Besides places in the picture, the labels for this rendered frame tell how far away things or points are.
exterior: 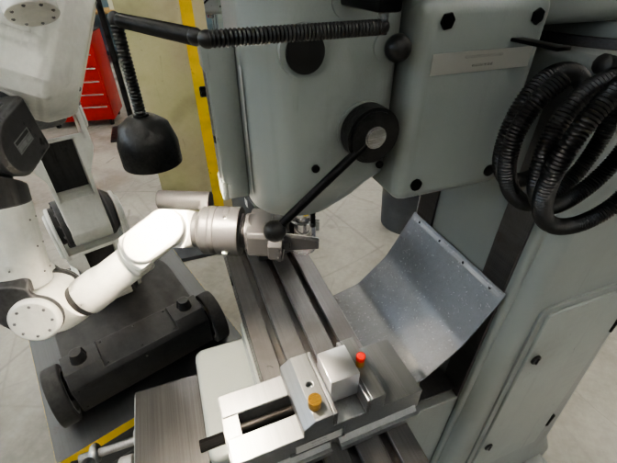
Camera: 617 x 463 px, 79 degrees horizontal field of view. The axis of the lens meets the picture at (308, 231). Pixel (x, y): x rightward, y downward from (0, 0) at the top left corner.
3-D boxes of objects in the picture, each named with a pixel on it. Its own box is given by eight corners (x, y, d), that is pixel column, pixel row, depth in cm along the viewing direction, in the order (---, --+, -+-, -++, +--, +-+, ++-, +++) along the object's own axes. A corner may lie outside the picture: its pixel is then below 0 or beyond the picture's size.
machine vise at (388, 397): (237, 495, 59) (229, 466, 53) (219, 411, 70) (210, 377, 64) (421, 416, 70) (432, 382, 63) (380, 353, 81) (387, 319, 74)
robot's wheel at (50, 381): (59, 393, 131) (34, 359, 119) (74, 385, 133) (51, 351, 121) (71, 440, 118) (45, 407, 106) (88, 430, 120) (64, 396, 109)
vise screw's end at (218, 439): (201, 455, 61) (199, 449, 60) (200, 444, 62) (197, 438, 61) (226, 445, 62) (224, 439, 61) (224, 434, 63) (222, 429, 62)
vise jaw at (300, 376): (304, 438, 60) (303, 426, 57) (280, 374, 69) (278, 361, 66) (337, 424, 61) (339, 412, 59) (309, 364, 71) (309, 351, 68)
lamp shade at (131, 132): (113, 162, 48) (97, 114, 44) (165, 145, 52) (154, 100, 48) (139, 181, 44) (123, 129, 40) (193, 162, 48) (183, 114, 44)
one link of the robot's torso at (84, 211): (58, 238, 115) (-21, 78, 90) (117, 219, 123) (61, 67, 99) (67, 260, 104) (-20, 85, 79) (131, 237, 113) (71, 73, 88)
